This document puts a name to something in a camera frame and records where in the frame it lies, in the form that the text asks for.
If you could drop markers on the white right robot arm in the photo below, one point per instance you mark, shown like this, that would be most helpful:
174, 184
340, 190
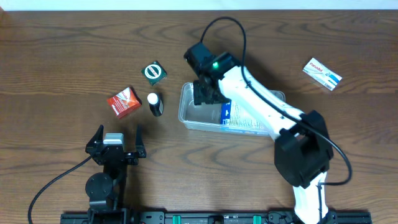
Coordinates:
302, 148

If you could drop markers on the clear plastic container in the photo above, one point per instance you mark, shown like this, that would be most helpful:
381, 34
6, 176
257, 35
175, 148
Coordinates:
201, 117

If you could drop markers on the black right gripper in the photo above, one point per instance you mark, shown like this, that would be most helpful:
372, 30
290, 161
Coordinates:
204, 94

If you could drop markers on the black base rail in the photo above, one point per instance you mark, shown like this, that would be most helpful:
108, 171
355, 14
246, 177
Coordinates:
273, 217

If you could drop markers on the dark syrup bottle white cap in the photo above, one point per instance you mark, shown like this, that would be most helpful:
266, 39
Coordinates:
155, 104

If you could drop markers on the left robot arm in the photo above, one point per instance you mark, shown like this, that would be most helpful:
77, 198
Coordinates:
106, 189

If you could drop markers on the blue KoolFever box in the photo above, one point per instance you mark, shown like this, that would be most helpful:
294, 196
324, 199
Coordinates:
235, 117

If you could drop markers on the white Panadol box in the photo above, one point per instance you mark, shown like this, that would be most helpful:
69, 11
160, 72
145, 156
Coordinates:
322, 74

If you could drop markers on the red Panadol ActiFast box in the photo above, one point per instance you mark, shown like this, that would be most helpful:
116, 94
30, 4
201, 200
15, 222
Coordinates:
124, 102

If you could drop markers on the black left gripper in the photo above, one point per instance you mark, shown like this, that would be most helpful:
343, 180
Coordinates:
115, 152

